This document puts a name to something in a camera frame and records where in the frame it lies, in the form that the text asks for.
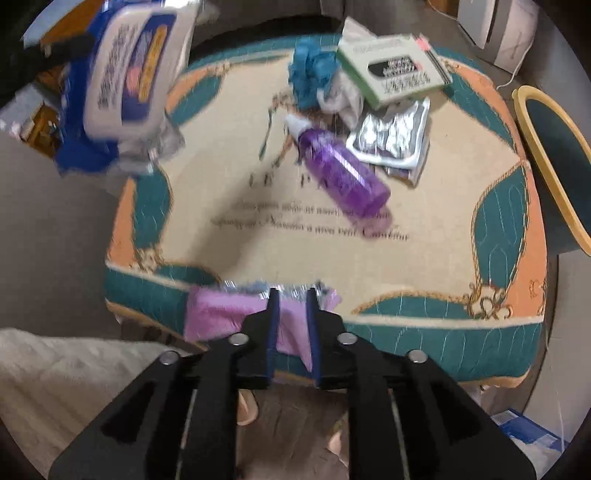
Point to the person's bare foot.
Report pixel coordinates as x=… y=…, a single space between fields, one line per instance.
x=247 y=406
x=337 y=443

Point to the blue wet wipes pack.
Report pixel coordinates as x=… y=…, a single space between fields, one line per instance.
x=134 y=69

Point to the green and white box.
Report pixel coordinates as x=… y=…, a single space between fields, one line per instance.
x=364 y=64

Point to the silver foil blister pack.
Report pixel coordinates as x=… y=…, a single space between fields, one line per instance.
x=392 y=134
x=411 y=175

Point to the white tissue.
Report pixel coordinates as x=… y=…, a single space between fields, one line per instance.
x=344 y=99

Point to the blue cardboard box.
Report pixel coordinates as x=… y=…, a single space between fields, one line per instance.
x=526 y=434

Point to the white air purifier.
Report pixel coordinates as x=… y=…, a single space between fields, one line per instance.
x=508 y=32

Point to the white fuzzy blanket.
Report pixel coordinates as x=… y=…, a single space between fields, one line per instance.
x=46 y=369

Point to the pink packet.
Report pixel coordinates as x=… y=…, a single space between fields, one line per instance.
x=217 y=314

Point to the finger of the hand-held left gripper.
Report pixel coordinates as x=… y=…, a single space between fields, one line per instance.
x=69 y=46

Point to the patterned teal cushion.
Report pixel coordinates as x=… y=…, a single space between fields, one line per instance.
x=438 y=221

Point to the yellow-rimmed teal waste bin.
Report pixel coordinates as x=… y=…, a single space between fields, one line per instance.
x=558 y=152

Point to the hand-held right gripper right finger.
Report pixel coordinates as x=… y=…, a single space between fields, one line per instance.
x=312 y=332

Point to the purple plastic bottle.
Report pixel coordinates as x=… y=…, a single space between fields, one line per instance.
x=341 y=170

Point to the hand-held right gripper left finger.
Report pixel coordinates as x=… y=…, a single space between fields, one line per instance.
x=274 y=332

